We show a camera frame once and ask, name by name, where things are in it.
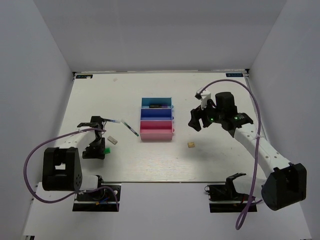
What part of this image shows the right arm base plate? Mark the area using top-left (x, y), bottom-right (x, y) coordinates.
top-left (204, 173), bottom-right (250, 213)

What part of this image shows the black highlighter purple cap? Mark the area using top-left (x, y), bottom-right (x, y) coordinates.
top-left (149, 104), bottom-right (169, 109)

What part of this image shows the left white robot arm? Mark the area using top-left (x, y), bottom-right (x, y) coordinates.
top-left (42, 116), bottom-right (106, 200)

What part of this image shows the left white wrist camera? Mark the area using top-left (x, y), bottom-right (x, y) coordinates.
top-left (77, 122), bottom-right (101, 128)

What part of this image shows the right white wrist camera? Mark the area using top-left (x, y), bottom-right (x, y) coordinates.
top-left (194, 87), bottom-right (211, 110)

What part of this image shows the green gel pen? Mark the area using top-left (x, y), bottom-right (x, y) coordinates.
top-left (121, 119), bottom-right (140, 137)

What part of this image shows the pink bin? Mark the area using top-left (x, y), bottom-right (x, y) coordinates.
top-left (140, 120), bottom-right (175, 141)

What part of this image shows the black highlighter green cap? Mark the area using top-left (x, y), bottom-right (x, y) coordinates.
top-left (103, 147), bottom-right (111, 155)

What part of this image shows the dark blue bin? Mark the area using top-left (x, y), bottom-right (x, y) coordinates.
top-left (140, 108), bottom-right (174, 121)

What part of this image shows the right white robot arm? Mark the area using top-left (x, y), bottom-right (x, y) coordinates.
top-left (101, 90), bottom-right (307, 211)

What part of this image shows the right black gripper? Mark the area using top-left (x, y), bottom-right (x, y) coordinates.
top-left (188, 97), bottom-right (224, 132)

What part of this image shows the small tan eraser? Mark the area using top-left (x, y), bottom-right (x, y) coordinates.
top-left (187, 142), bottom-right (195, 148)

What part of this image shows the light blue bin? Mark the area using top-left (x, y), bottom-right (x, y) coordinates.
top-left (141, 97), bottom-right (173, 109)

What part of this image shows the dirty white eraser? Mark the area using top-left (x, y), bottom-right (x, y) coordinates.
top-left (107, 136), bottom-right (118, 145)

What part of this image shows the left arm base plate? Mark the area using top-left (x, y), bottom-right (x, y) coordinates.
top-left (72, 183), bottom-right (122, 213)

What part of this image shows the corner label sticker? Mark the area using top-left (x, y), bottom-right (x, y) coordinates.
top-left (225, 72), bottom-right (244, 78)
top-left (75, 74), bottom-right (93, 79)

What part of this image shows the right corner label sticker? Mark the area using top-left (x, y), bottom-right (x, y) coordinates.
top-left (225, 72), bottom-right (244, 78)

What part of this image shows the left corner label sticker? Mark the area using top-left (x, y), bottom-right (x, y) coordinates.
top-left (75, 74), bottom-right (93, 79)

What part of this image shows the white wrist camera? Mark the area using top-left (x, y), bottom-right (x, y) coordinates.
top-left (77, 122), bottom-right (101, 128)
top-left (194, 87), bottom-right (211, 110)

